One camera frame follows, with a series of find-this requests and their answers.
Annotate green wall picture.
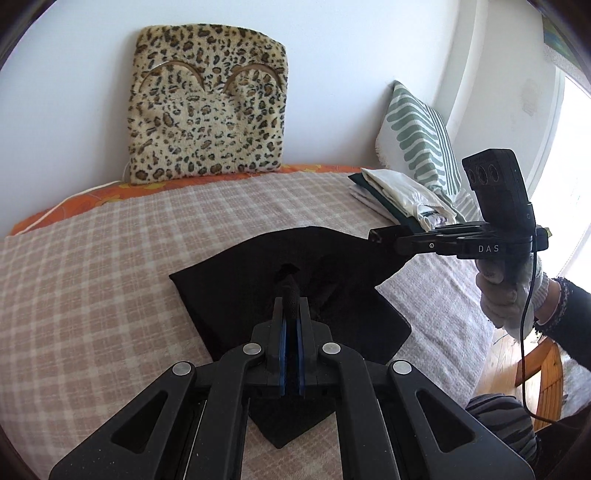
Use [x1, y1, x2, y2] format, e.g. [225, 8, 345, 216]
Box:
[538, 16, 578, 70]

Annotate dark green folded garment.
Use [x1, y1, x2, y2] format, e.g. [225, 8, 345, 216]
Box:
[348, 173, 419, 230]

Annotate person's black zippered jacket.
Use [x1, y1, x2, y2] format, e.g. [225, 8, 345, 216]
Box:
[536, 413, 591, 480]

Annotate wooden chair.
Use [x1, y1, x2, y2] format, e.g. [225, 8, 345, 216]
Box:
[512, 339, 566, 421]

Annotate cream folded garment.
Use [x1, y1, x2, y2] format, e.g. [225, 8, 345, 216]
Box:
[362, 168, 459, 226]

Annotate black cable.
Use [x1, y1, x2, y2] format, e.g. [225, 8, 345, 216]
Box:
[518, 231, 566, 422]

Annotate pink plaid blanket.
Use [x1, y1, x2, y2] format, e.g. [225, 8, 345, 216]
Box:
[0, 173, 462, 480]

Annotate pale grey woven blanket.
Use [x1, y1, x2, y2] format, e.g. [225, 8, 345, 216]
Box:
[376, 251, 497, 411]

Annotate leopard print cushion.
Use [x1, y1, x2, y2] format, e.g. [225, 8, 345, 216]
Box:
[126, 25, 288, 185]

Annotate black garment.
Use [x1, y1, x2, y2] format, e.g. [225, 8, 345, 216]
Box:
[168, 226, 413, 449]

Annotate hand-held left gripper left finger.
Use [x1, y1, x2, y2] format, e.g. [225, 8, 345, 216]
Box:
[48, 298, 289, 480]

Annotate bright window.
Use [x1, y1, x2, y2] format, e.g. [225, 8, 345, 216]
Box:
[531, 69, 591, 296]

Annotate person's zebra striped pants leg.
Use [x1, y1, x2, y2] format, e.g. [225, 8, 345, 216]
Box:
[464, 393, 539, 480]

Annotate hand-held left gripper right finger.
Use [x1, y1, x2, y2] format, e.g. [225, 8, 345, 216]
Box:
[295, 298, 536, 480]

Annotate orange bed sheet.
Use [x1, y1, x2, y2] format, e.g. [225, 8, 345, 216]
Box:
[9, 164, 384, 236]

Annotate white folded garment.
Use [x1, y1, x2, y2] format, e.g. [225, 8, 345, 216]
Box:
[350, 187, 402, 220]

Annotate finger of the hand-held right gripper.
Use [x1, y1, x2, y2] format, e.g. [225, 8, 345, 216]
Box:
[368, 226, 462, 256]
[434, 222, 489, 237]

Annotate green striped white pillow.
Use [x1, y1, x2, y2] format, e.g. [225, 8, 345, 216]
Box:
[375, 80, 483, 222]

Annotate person's right hand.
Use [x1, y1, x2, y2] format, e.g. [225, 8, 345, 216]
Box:
[475, 256, 551, 340]

